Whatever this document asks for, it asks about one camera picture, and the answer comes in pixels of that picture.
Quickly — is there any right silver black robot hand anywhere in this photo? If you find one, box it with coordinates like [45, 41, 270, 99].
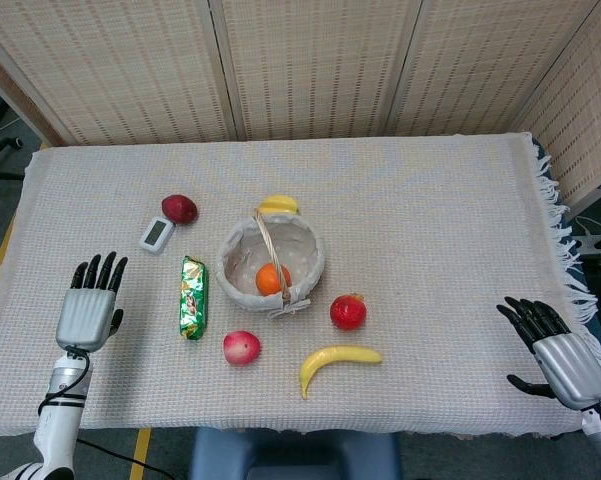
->
[496, 296, 601, 411]

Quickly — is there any pink peach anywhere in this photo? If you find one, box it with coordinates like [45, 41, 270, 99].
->
[222, 329, 262, 367]

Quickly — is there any yellow starfruit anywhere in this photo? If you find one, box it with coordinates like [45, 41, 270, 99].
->
[257, 194, 301, 217]

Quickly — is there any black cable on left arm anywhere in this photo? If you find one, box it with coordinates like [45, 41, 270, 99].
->
[37, 349, 189, 480]

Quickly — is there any yellow banana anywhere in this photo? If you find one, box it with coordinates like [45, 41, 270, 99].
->
[299, 345, 383, 400]

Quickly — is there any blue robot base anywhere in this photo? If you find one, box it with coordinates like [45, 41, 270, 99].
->
[187, 427, 402, 480]

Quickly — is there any red apple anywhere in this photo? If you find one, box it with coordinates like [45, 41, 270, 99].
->
[329, 292, 368, 331]

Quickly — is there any dark red fruit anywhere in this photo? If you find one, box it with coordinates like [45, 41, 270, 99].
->
[160, 194, 199, 225]

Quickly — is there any orange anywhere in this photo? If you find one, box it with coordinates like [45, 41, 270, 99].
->
[255, 262, 293, 297]

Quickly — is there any woven basket with grey lining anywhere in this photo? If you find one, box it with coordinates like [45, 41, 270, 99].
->
[215, 206, 326, 318]

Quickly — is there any white digital timer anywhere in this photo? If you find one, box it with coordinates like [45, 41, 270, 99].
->
[138, 216, 176, 257]

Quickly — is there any white woven tablecloth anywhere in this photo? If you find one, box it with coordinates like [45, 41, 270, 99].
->
[0, 131, 601, 440]

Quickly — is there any green snack packet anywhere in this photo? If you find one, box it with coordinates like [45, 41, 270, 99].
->
[178, 255, 209, 343]

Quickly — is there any bamboo folding screen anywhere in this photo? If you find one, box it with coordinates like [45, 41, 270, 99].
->
[0, 0, 601, 207]

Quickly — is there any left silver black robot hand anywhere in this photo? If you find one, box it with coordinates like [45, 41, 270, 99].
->
[55, 251, 129, 352]

